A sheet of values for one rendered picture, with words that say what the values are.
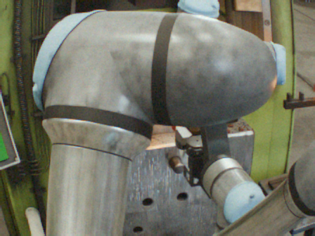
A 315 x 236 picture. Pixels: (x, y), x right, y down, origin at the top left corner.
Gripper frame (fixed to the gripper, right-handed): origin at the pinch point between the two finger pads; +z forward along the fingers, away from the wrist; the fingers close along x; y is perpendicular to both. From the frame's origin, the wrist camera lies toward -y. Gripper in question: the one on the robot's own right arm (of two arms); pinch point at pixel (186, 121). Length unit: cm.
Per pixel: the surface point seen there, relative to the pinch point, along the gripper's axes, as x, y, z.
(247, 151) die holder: 20.1, 15.7, 11.4
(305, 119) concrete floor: 154, 100, 189
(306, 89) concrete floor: 187, 99, 241
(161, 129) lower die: -0.3, 9.1, 17.3
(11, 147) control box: -38.5, 2.0, 3.3
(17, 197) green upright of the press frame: -41, 32, 32
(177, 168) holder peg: 0.4, 14.4, 7.4
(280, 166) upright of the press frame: 44, 36, 33
